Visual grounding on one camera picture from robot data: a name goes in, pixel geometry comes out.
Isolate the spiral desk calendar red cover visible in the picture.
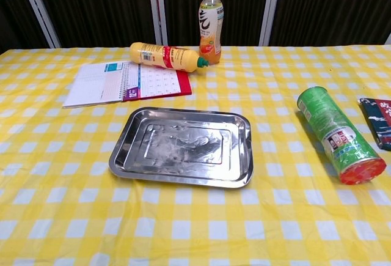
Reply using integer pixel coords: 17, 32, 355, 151
62, 60, 192, 109

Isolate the orange drink bottle black cap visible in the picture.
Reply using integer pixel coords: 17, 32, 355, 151
199, 0, 224, 65

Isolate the dark blue printed box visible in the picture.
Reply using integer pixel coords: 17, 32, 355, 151
357, 97, 391, 152

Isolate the green chips can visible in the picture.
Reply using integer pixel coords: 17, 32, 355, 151
297, 86, 387, 186

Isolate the yellow white checkered tablecloth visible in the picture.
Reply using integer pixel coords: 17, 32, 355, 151
0, 44, 391, 266

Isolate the rectangular metal tray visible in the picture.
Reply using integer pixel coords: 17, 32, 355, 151
108, 106, 254, 189

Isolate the yellow squeeze bottle green cap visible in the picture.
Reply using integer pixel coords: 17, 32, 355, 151
129, 42, 210, 73

